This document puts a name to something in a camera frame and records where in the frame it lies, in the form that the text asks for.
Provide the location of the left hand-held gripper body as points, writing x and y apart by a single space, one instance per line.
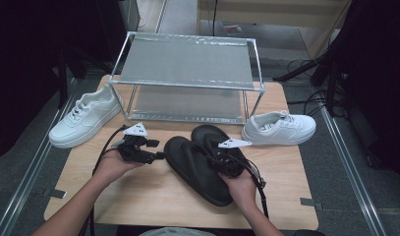
135 130

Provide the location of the dark rounded armrest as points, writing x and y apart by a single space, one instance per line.
310 233

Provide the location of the black slipper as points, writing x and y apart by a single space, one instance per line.
204 132
191 170

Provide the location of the metal floor rail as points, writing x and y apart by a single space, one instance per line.
348 170
30 177

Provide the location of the red booklet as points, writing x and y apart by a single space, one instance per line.
232 29

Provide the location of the white sneaker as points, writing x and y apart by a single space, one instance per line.
279 129
86 118

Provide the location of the light wooden cabinet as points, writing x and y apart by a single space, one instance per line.
273 14

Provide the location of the person's left hand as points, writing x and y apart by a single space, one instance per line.
112 167

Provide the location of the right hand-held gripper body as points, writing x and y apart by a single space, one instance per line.
233 143

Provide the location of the person's right hand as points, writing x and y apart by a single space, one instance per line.
241 190

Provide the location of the grey tape strip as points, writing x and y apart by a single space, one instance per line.
55 193
310 203

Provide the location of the black tripod stand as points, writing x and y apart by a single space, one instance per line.
302 69

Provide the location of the dark curtain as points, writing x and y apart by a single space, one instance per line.
30 49
377 82

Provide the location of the metal shoe rack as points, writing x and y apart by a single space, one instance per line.
187 62

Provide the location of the person's grey shirt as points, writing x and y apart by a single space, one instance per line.
169 232

